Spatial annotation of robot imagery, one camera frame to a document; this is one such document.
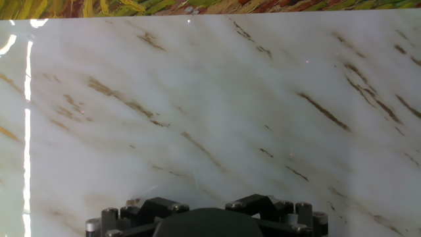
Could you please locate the painted print tablecloth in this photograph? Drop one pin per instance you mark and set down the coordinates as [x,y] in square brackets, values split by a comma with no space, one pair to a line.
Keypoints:
[131,6]

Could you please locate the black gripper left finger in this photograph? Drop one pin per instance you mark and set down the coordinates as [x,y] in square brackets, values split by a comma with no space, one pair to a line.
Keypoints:
[141,210]

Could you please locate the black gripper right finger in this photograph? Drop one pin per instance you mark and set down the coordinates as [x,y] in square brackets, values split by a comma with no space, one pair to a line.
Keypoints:
[286,214]

